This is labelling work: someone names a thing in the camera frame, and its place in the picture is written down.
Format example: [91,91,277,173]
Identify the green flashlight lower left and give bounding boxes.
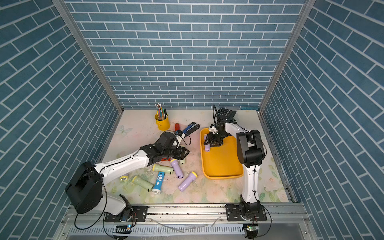
[132,175,154,192]

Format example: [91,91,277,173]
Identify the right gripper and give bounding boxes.
[204,131,229,147]

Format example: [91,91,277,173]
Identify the blue white flashlight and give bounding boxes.
[152,172,165,194]

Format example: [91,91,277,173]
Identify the black calculator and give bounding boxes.
[216,108,237,120]

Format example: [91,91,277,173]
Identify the green flashlight lower middle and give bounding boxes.
[153,164,174,175]

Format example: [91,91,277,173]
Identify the pens in cup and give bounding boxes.
[155,103,168,121]

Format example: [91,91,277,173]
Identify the blue black stapler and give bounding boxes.
[183,122,200,135]

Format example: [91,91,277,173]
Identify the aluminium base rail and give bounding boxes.
[53,203,317,240]

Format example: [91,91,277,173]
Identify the yellow plastic tray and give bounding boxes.
[200,128,244,180]

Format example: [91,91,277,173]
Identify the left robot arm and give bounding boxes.
[65,132,190,222]

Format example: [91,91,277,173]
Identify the purple flashlight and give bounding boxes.
[204,134,211,152]
[170,159,184,179]
[178,171,198,192]

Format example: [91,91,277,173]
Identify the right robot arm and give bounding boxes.
[204,122,267,221]

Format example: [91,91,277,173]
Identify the yellow pen cup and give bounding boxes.
[155,114,171,131]

